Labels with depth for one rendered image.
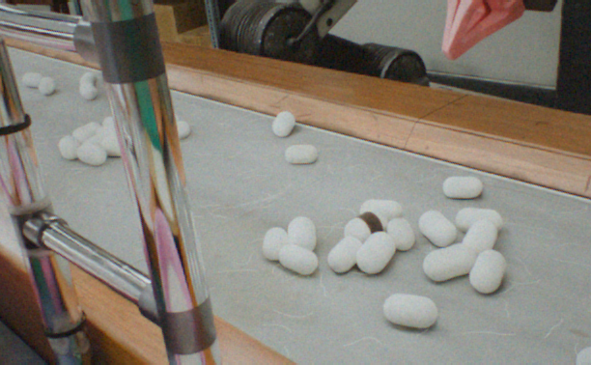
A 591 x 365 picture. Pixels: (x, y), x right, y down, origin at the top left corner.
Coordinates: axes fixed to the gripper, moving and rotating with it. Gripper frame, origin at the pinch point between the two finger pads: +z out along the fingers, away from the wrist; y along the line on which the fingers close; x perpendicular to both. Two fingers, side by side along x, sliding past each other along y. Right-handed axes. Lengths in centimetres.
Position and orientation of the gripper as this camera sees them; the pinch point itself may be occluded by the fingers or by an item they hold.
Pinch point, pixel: (452, 47)
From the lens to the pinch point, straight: 61.1
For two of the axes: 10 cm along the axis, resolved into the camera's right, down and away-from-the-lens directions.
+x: 5.4, 4.6, 7.1
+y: 6.8, 2.6, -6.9
